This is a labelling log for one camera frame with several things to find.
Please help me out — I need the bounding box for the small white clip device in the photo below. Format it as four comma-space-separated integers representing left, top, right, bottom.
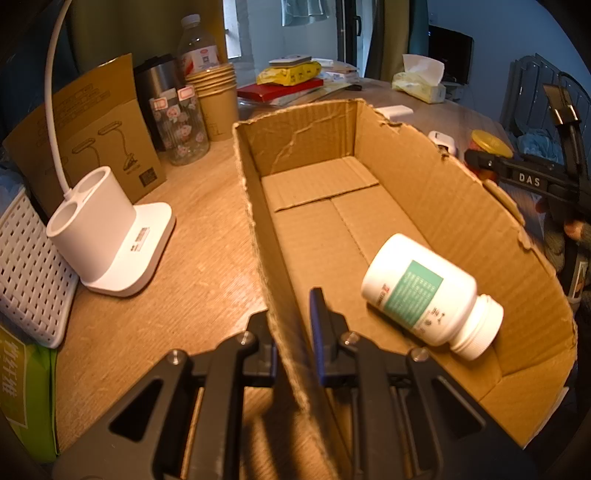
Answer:
428, 130, 458, 158

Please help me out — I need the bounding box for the white desk lamp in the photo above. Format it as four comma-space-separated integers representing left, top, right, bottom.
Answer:
45, 0, 177, 298

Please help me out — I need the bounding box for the white pill bottle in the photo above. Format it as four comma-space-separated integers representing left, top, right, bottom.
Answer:
361, 233, 505, 361

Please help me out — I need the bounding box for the hanging light blue garment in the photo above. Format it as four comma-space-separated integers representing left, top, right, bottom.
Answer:
281, 0, 331, 26

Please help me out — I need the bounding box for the yellow lid jar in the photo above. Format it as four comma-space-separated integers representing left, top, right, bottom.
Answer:
470, 130, 514, 183

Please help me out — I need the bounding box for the clear plastic folder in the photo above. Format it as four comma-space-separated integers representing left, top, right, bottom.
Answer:
238, 88, 345, 118

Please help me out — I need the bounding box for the floral glass jar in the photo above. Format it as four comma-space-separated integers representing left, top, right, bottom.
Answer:
148, 84, 211, 166

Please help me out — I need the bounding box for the clear plastic water bottle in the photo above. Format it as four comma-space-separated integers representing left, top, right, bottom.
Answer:
177, 14, 220, 75

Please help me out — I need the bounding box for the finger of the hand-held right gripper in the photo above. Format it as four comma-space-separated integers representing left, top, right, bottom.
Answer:
464, 150, 555, 188

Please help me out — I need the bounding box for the blue cloth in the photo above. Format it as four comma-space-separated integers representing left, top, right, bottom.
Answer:
516, 128, 566, 162

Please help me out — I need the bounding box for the yellow snack packet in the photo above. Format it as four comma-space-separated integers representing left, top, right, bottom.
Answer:
256, 62, 322, 87

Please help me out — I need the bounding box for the cardboard lamp packaging box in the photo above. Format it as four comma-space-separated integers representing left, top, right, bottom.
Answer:
2, 53, 168, 217

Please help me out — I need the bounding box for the grey chair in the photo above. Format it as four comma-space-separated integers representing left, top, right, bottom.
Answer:
501, 54, 591, 162

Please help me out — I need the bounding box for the stack of papers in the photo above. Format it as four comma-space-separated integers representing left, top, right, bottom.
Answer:
318, 59, 361, 84

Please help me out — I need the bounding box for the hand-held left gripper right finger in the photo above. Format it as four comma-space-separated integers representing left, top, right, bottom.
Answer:
308, 287, 541, 480

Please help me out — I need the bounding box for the green tissue packet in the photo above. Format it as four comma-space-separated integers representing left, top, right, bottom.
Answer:
0, 323, 60, 463

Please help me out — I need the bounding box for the person's right hand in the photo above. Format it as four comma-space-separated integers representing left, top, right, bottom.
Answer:
536, 196, 591, 278

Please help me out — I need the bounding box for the stack of paper cups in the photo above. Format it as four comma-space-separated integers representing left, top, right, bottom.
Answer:
185, 62, 241, 142

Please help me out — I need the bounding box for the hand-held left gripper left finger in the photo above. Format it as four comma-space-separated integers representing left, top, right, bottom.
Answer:
53, 310, 296, 480

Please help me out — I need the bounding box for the yellow tissue pack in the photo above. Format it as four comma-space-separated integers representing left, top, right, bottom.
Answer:
392, 54, 448, 103

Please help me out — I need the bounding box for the steel thermos flask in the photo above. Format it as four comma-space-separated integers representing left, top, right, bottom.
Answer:
134, 54, 181, 152

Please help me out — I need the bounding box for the red book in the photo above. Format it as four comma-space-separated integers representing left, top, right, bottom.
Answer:
237, 78, 325, 103

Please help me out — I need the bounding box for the white perforated plastic basket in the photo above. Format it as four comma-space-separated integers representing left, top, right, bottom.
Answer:
0, 187, 80, 349

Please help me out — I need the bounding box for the black monitor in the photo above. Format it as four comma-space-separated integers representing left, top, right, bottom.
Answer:
428, 25, 475, 86

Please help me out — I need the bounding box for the small white box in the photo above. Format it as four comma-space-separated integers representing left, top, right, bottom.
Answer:
374, 105, 414, 121

